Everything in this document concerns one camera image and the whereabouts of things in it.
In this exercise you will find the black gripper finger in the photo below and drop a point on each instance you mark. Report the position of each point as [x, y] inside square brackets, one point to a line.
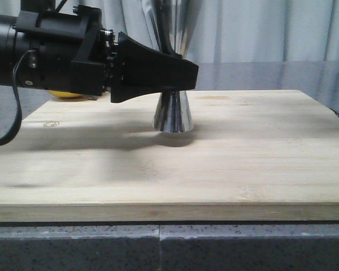
[165, 22]

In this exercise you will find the yellow lemon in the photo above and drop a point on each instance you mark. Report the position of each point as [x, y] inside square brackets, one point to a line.
[64, 95]

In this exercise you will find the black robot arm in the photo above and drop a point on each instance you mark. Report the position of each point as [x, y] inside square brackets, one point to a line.
[1, 49]

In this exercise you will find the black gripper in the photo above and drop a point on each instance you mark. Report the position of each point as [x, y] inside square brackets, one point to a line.
[75, 53]

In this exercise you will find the bamboo cutting board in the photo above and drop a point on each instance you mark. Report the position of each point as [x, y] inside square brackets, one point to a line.
[252, 155]

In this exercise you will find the grey curtain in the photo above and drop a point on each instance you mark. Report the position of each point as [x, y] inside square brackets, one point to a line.
[239, 31]

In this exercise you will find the steel double jigger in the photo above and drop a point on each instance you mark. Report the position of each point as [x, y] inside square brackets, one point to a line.
[173, 111]

